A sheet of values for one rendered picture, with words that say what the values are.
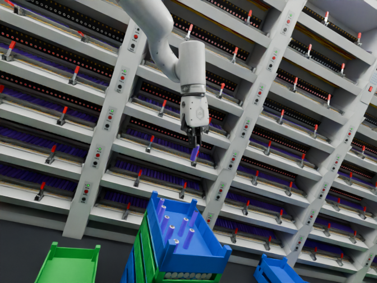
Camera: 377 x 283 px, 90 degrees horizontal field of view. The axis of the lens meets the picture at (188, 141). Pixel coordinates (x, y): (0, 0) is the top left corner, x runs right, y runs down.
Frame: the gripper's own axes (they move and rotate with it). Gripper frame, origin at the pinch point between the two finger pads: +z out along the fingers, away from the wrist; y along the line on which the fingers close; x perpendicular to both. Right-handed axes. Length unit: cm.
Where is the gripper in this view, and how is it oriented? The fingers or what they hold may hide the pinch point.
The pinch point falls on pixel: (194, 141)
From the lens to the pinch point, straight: 65.6
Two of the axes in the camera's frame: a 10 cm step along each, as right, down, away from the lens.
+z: 0.4, 9.9, 1.6
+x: -7.1, -0.8, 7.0
